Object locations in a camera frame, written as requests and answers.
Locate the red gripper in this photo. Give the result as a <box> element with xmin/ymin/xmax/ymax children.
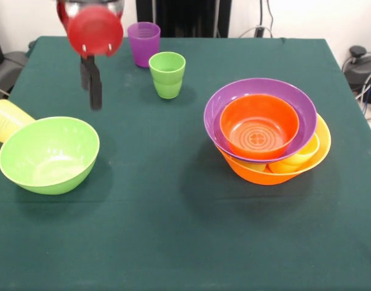
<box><xmin>56</xmin><ymin>0</ymin><xmax>125</xmax><ymax>112</ymax></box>

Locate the green bowl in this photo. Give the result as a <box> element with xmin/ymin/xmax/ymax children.
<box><xmin>0</xmin><ymin>116</ymin><xmax>101</xmax><ymax>195</ymax></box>

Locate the yellow tapered cup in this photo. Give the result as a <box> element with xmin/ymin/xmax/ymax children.
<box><xmin>0</xmin><ymin>99</ymin><xmax>36</xmax><ymax>144</ymax></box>

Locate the orange-red bowl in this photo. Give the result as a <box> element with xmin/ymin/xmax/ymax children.
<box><xmin>219</xmin><ymin>93</ymin><xmax>300</xmax><ymax>161</ymax></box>

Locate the light green tapered cup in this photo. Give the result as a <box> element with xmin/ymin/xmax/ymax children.
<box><xmin>235</xmin><ymin>159</ymin><xmax>268</xmax><ymax>172</ymax></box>

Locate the large yellow-orange bowl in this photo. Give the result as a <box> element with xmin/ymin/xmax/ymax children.
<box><xmin>214</xmin><ymin>115</ymin><xmax>332</xmax><ymax>186</ymax></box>

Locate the purple bowl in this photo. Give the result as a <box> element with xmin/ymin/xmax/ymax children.
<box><xmin>203</xmin><ymin>78</ymin><xmax>318</xmax><ymax>164</ymax></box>

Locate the yellow-orange stepped cup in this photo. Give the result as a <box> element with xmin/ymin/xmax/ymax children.
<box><xmin>267</xmin><ymin>133</ymin><xmax>321</xmax><ymax>174</ymax></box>

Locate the purple cup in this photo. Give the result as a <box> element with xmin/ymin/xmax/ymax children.
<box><xmin>126</xmin><ymin>21</ymin><xmax>161</xmax><ymax>69</ymax></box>

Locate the green stepped cup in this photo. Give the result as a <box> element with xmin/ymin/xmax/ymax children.
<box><xmin>148</xmin><ymin>52</ymin><xmax>186</xmax><ymax>100</ymax></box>

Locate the grey office chair base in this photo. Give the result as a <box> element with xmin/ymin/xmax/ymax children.
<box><xmin>0</xmin><ymin>24</ymin><xmax>28</xmax><ymax>98</ymax></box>

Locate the dark green tablecloth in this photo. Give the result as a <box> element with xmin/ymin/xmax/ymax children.
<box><xmin>0</xmin><ymin>35</ymin><xmax>371</xmax><ymax>291</ymax></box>

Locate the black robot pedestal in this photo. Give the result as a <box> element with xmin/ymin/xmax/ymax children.
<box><xmin>136</xmin><ymin>0</ymin><xmax>232</xmax><ymax>38</ymax></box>

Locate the grey cable with plug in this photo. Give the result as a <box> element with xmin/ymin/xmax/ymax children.
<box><xmin>239</xmin><ymin>25</ymin><xmax>274</xmax><ymax>39</ymax></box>

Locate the black hanging cable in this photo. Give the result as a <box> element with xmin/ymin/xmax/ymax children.
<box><xmin>266</xmin><ymin>0</ymin><xmax>276</xmax><ymax>39</ymax></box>

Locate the blue and white cable bundle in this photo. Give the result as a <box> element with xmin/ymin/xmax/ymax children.
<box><xmin>355</xmin><ymin>66</ymin><xmax>371</xmax><ymax>115</ymax></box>

